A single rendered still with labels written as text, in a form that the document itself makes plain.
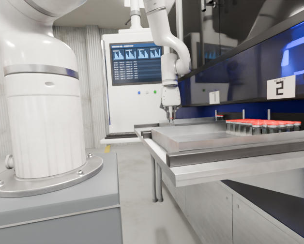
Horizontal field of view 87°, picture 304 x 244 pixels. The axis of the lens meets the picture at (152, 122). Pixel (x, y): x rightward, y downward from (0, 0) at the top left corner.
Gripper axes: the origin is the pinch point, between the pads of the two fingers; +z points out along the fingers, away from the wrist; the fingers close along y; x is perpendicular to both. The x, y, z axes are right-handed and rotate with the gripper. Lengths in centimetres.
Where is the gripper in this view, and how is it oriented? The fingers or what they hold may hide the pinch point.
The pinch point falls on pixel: (171, 115)
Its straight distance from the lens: 87.1
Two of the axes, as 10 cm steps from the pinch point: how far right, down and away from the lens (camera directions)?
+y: -9.8, 0.6, -2.0
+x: 2.0, 0.6, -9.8
